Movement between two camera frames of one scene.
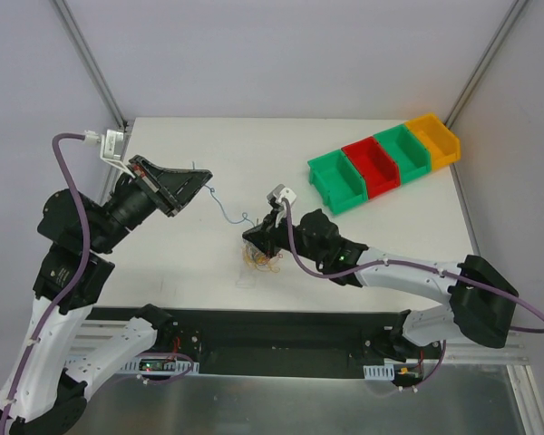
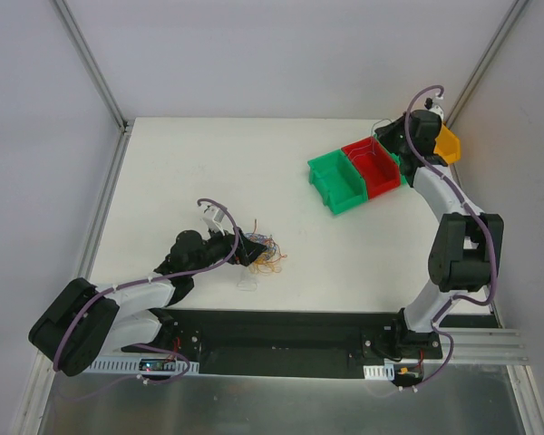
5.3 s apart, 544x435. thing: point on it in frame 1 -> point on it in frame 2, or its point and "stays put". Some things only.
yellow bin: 444,146 stays put
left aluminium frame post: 70,24 stays put
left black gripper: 152,187 -> 244,247
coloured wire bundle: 262,262 stays put
